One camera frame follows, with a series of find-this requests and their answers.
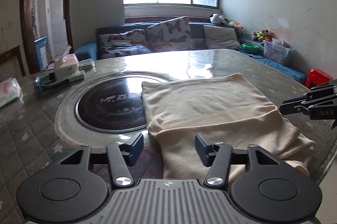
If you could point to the pink and white tissue pack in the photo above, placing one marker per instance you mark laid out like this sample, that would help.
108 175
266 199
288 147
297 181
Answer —
65 65

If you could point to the red plastic stool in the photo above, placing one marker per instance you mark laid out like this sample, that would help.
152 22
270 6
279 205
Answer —
317 76

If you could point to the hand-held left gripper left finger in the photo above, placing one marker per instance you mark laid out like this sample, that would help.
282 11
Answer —
135 145

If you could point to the clear plastic storage box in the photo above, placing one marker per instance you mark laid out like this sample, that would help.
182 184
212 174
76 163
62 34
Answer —
276 53

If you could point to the green bowl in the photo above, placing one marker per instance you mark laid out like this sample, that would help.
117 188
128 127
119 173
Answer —
250 48

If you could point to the light blue cabinet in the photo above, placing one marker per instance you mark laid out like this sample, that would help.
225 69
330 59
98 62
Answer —
42 53

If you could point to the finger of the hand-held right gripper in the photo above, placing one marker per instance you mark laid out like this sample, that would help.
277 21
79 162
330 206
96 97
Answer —
292 107
322 91

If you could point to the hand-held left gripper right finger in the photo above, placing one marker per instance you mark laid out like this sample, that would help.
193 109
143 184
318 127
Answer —
201 147

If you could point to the white flat box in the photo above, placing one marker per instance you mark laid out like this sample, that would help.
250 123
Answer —
77 76

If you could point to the blue patterned sofa blanket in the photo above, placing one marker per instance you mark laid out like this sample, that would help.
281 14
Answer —
279 69

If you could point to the clear plastic wrapped pack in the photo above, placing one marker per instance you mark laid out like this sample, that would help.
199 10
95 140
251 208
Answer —
8 91

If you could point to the wooden chair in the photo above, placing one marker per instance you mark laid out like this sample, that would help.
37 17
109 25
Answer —
15 55

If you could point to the dark wooden door frame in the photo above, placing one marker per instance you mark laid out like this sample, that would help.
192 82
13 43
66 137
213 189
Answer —
25 16

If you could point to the grey pillow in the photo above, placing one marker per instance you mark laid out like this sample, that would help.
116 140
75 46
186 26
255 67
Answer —
221 37

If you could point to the small clear plastic case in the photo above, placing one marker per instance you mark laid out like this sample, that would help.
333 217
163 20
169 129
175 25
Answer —
86 65

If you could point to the pink and green plush toy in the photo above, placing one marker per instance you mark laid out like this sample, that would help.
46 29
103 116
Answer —
235 24

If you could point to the large butterfly print pillow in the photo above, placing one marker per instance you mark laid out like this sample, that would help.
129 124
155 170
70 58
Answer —
168 34

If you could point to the round black induction cooktop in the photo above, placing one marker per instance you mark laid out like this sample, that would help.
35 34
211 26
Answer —
110 105

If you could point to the brown and green plush toys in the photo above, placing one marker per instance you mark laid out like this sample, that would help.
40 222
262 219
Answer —
260 35

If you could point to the cream garment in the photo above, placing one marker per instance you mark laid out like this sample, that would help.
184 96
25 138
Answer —
210 103

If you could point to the flat butterfly print pillow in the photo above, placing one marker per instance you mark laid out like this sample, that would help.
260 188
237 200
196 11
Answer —
121 41

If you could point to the blue corner sofa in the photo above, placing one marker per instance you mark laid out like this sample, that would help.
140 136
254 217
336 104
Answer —
87 49

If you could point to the panda plush toy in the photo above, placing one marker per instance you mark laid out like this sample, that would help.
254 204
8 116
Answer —
217 19

